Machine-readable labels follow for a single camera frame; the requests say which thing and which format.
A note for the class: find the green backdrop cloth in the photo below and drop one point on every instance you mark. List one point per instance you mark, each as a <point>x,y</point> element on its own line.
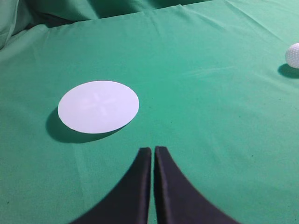
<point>19,15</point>

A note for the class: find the white perforated plastic ball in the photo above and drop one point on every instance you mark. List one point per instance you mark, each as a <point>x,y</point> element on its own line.
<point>292,56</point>

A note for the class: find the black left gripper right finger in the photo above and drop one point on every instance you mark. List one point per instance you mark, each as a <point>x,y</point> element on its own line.
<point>176,199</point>

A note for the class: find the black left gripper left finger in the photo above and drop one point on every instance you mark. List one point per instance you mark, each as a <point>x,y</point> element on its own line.
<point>128,202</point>

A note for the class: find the white round plate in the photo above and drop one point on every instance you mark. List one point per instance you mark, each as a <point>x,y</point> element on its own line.
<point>98,107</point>

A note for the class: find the green table cloth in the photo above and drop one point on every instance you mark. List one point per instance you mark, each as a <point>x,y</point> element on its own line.
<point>213,87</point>

